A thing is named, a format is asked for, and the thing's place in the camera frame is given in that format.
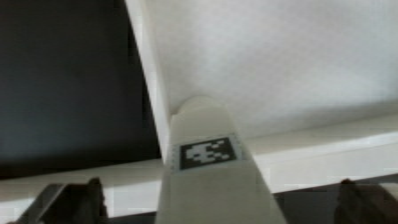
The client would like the white desk top tray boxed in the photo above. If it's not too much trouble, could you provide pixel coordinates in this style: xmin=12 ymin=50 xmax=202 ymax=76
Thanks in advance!
xmin=125 ymin=0 xmax=398 ymax=151

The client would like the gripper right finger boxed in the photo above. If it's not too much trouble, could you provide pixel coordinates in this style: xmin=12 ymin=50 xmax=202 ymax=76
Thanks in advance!
xmin=333 ymin=179 xmax=398 ymax=224

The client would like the white front barrier wall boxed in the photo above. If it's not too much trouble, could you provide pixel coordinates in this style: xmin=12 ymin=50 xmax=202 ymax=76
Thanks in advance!
xmin=0 ymin=114 xmax=398 ymax=224

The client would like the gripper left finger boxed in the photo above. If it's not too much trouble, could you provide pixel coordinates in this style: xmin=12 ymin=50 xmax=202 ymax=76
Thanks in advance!
xmin=15 ymin=178 xmax=108 ymax=224

